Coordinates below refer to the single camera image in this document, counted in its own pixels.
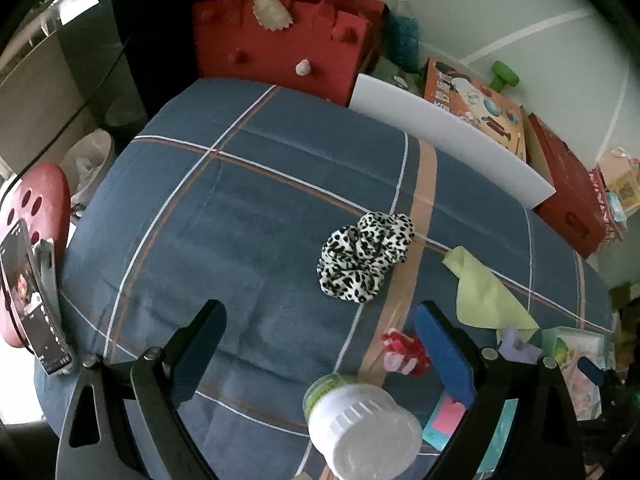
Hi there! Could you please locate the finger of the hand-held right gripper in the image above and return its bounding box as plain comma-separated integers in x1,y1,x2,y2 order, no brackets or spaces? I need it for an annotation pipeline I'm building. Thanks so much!
577,355,609,387

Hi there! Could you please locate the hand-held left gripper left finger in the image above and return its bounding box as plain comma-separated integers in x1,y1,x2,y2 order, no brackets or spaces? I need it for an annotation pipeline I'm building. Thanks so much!
55,299,228,480

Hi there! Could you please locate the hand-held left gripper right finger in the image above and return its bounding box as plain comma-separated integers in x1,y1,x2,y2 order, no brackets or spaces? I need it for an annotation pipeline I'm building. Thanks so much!
415,301,586,480

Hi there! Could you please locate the pink lace cloth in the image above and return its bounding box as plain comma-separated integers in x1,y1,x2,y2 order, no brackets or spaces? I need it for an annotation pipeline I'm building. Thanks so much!
560,355,603,418

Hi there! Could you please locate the leopard print scrunchie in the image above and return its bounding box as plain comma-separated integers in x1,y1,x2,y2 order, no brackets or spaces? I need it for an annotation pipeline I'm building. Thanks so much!
318,211,416,305

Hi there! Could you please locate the red white small toy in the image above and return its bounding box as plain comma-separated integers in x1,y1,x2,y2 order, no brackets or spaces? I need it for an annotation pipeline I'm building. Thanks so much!
381,329,432,376

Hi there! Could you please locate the light green cloth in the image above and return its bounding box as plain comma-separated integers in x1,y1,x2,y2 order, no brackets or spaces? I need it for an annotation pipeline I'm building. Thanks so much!
442,246,541,332

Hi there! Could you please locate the lavender paper card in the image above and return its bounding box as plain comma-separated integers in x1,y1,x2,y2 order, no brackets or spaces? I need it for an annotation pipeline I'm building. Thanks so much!
496,325,543,365

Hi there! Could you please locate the teal pink notepad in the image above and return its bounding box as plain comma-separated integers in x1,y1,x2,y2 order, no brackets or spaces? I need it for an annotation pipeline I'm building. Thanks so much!
422,392,521,473

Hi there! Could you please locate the white pill bottle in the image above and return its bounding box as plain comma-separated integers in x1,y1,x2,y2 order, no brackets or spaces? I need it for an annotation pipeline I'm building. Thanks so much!
302,372,423,480

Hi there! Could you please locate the blue plaid blanket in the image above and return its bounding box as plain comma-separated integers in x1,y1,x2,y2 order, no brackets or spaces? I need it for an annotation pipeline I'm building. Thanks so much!
34,78,616,480

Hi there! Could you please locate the grey phone holder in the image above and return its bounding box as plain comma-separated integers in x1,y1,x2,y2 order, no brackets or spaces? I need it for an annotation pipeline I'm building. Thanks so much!
31,239,65,331

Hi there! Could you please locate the black smartphone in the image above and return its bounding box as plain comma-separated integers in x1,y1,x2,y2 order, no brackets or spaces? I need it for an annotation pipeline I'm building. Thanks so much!
0,219,75,376

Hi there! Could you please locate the red cardboard box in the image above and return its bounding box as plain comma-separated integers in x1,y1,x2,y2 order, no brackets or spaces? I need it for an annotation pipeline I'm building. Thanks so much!
527,112,608,259

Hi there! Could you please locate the beige small bag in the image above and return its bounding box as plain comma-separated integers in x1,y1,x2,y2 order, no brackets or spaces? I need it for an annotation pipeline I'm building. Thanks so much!
597,147,640,211

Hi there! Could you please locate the white trash bin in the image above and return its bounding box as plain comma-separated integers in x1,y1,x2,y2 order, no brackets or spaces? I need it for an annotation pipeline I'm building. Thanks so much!
60,129,117,216

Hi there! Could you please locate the red plastic stool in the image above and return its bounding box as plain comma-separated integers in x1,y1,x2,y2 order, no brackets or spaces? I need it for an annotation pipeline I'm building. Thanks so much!
0,162,72,348

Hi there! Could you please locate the white foam board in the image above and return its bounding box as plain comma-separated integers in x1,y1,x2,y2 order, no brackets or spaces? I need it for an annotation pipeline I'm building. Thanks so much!
348,74,557,209

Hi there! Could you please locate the orange toy box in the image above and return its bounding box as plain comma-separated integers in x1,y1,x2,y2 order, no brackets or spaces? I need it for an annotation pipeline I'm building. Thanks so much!
424,57,528,163

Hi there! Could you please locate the green dumbbell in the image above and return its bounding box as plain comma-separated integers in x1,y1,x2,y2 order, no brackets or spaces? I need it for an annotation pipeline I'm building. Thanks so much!
490,61,521,92

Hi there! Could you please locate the red felt handbag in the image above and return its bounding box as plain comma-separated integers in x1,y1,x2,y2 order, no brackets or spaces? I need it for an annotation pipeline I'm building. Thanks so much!
192,0,390,107

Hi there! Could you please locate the steel counter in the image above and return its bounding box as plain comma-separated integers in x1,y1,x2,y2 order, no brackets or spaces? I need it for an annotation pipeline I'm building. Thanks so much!
0,0,136,176

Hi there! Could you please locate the blue water bottle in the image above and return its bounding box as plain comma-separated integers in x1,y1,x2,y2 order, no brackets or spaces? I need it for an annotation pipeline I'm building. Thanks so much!
387,0,422,73

